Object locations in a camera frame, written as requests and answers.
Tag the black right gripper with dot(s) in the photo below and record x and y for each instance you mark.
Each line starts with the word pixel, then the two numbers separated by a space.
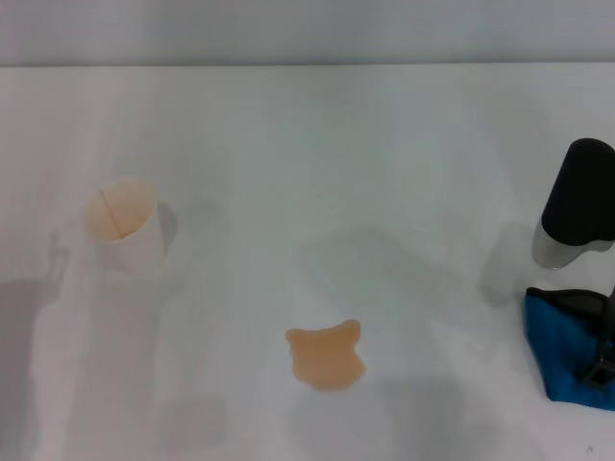
pixel 608 326

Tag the white paper cup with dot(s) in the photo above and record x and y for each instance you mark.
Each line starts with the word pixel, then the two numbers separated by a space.
pixel 134 240

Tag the brown water stain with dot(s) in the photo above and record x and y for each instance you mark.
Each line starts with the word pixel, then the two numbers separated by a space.
pixel 327 357

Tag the blue rag with black edge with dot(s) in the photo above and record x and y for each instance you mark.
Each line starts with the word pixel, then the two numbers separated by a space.
pixel 557 355

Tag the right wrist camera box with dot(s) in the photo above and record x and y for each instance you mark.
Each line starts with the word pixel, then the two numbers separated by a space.
pixel 576 192

